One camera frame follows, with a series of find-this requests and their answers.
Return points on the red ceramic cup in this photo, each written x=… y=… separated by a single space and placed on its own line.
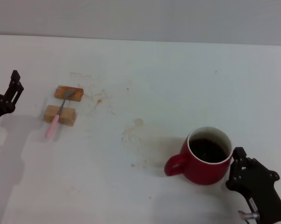
x=200 y=172

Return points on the dark coffee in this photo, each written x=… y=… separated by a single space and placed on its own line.
x=207 y=149

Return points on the stained wooden block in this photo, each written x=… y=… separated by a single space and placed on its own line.
x=78 y=94

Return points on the plain wooden block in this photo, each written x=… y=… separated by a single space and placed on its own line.
x=68 y=116

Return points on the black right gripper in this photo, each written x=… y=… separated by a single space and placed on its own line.
x=263 y=193

